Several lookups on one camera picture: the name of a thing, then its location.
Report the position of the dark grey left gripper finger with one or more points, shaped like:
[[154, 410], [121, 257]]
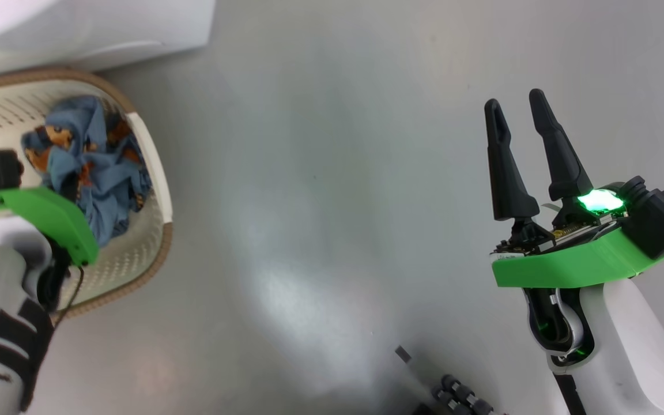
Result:
[[68, 187]]

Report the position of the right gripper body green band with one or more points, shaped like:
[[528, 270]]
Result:
[[574, 262]]

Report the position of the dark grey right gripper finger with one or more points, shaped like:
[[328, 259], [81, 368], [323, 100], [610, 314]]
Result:
[[562, 155], [508, 173]]

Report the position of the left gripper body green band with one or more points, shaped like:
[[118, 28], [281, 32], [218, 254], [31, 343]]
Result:
[[49, 213]]

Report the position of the blue bear print garment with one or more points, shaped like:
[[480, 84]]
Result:
[[95, 173]]

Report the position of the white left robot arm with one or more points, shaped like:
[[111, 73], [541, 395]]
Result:
[[3, 328]]

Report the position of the grey black robot base part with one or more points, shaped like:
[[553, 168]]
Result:
[[453, 392]]

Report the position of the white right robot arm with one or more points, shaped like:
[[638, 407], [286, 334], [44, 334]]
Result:
[[620, 346]]

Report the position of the cream perforated laundry basket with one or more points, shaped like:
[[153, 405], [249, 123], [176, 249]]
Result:
[[144, 242]]

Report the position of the white washing machine body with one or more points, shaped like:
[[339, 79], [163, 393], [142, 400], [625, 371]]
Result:
[[107, 29]]

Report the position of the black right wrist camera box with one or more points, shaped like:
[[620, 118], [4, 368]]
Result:
[[660, 216]]

